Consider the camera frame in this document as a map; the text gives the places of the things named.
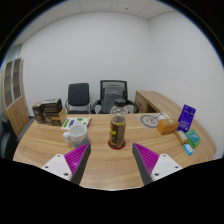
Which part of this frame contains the purple standing card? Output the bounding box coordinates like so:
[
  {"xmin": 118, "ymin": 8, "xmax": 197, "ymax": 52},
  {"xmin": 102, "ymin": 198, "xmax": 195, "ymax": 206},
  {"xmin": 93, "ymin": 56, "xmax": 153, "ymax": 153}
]
[{"xmin": 177, "ymin": 104, "xmax": 197, "ymax": 133}]

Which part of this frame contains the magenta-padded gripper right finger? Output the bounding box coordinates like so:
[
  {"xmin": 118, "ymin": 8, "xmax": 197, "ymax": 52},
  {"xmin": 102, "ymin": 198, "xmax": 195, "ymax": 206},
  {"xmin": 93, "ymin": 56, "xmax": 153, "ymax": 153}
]
[{"xmin": 132, "ymin": 142, "xmax": 184, "ymax": 185}]

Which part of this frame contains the black leather sofa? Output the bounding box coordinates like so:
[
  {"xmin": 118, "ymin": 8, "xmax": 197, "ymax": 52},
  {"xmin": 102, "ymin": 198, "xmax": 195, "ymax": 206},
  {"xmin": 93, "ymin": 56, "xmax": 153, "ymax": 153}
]
[{"xmin": 0, "ymin": 116, "xmax": 14, "ymax": 159}]

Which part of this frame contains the round grey disc pad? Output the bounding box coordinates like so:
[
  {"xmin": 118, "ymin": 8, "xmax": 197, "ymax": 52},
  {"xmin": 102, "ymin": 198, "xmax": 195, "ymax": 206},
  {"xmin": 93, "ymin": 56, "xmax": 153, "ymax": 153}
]
[{"xmin": 139, "ymin": 113, "xmax": 164, "ymax": 129}]

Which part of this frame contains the white leaflet with green print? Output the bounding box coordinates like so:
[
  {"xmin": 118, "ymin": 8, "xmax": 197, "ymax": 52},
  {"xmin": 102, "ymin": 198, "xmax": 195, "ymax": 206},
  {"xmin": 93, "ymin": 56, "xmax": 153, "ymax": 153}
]
[{"xmin": 60, "ymin": 116, "xmax": 92, "ymax": 131}]

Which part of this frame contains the black office chair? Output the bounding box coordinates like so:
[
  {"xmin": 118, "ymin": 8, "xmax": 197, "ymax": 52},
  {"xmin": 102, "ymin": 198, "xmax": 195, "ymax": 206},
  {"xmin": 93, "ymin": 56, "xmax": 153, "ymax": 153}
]
[{"xmin": 64, "ymin": 82, "xmax": 92, "ymax": 115}]

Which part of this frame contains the wooden glass-door shelf cabinet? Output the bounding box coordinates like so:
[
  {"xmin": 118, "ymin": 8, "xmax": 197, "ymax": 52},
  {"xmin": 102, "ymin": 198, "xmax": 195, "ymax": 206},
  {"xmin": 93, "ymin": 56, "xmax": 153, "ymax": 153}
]
[{"xmin": 0, "ymin": 57, "xmax": 30, "ymax": 138}]

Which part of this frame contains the orange-brown small box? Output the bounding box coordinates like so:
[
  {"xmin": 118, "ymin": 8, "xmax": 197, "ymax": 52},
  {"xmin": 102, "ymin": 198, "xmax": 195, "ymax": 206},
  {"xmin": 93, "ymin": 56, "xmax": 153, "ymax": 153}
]
[{"xmin": 156, "ymin": 118, "xmax": 180, "ymax": 136}]

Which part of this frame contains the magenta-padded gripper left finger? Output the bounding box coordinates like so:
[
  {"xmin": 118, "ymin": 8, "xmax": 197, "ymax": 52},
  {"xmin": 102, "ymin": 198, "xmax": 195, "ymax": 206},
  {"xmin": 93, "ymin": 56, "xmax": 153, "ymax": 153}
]
[{"xmin": 40, "ymin": 142, "xmax": 92, "ymax": 185}]

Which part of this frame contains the white and grey mug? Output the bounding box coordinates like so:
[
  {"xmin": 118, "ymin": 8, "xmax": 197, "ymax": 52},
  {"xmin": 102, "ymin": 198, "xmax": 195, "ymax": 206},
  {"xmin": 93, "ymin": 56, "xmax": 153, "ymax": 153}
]
[{"xmin": 62, "ymin": 124, "xmax": 90, "ymax": 148}]

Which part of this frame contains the yellow snack packet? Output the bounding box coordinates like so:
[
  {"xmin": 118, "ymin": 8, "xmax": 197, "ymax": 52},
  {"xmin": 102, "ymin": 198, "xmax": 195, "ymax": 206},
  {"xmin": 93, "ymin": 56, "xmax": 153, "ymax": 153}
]
[{"xmin": 174, "ymin": 129, "xmax": 190, "ymax": 145}]

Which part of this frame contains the grey mesh armrest office chair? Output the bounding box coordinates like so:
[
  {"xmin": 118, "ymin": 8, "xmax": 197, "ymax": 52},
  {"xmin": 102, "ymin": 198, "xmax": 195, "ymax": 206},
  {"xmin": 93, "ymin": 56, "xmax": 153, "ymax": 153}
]
[{"xmin": 91, "ymin": 79, "xmax": 140, "ymax": 115}]

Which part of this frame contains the clear bottle with dark drink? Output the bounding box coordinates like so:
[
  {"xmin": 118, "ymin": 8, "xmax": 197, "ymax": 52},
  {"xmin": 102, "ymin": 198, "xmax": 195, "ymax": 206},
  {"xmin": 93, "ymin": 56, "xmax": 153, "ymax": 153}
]
[{"xmin": 107, "ymin": 98, "xmax": 129, "ymax": 150}]

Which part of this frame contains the wooden side desk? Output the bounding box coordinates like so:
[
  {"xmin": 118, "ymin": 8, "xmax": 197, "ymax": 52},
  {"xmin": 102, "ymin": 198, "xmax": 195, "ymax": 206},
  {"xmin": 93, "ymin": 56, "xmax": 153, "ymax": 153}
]
[{"xmin": 133, "ymin": 90, "xmax": 183, "ymax": 114}]

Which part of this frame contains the green flat box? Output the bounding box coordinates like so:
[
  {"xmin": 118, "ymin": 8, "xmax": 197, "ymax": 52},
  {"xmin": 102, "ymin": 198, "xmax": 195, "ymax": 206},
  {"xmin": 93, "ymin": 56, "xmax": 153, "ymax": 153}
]
[{"xmin": 184, "ymin": 129, "xmax": 202, "ymax": 149}]

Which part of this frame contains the wide dark brown box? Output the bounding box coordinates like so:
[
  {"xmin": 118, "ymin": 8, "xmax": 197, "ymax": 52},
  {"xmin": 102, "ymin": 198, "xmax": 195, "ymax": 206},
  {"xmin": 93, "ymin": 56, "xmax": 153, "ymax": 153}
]
[{"xmin": 40, "ymin": 97, "xmax": 63, "ymax": 114}]

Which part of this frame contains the small blue box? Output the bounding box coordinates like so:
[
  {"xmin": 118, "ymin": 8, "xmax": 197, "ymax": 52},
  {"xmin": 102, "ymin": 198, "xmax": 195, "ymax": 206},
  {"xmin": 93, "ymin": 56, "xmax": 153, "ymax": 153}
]
[{"xmin": 182, "ymin": 143, "xmax": 194, "ymax": 156}]

